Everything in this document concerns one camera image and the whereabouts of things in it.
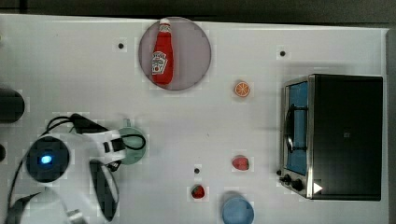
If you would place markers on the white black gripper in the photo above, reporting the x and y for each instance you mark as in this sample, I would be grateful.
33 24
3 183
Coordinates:
108 144

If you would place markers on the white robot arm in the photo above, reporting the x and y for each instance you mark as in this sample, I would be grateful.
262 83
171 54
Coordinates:
73 160

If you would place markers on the green mug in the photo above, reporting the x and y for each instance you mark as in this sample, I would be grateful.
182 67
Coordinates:
134 141

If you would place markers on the red ketchup bottle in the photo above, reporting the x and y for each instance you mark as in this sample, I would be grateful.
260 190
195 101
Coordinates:
162 62

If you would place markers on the small red strawberry toy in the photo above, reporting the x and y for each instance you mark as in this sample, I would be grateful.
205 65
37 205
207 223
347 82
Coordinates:
198 192

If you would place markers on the black round container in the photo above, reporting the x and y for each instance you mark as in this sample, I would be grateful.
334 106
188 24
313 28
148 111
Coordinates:
12 106

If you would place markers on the grey round plate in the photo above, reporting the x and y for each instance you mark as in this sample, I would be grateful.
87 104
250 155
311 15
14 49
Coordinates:
191 50

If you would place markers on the pink strawberry toy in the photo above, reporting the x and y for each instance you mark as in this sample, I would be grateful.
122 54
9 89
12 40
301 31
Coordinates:
240 163

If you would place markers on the blue cup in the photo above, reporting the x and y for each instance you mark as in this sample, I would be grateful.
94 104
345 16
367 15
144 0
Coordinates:
237 210

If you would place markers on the orange slice toy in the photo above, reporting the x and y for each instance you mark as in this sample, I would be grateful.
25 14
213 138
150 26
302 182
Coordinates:
242 89

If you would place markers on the black toaster oven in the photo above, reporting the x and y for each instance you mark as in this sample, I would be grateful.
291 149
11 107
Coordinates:
332 137

